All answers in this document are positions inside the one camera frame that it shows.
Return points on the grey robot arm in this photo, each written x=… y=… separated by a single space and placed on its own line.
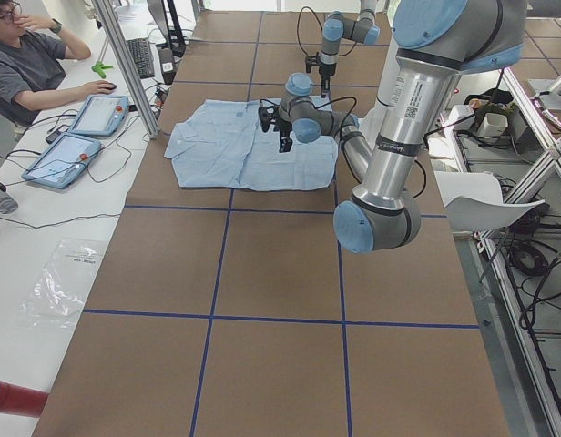
x=437 y=41
x=337 y=27

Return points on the blue teach pendant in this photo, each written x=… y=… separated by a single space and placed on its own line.
x=63 y=161
x=100 y=116

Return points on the green plastic clamp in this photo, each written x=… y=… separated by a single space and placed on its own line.
x=101 y=69

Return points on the lower blue teach pendant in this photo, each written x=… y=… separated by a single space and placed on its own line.
x=63 y=161

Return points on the grey aluminium frame post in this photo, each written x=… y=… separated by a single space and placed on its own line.
x=109 y=21

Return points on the upper blue teach pendant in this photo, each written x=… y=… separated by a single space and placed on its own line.
x=100 y=116

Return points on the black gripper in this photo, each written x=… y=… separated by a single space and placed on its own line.
x=325 y=76
x=283 y=127

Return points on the black keyboard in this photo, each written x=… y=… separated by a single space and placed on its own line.
x=141 y=54

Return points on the red cylinder object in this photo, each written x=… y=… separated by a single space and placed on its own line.
x=21 y=401

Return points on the clear plastic bag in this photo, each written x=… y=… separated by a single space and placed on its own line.
x=57 y=299

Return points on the seated person grey shirt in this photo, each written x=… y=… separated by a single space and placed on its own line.
x=31 y=49

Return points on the light blue button-up shirt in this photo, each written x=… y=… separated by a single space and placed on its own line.
x=222 y=146

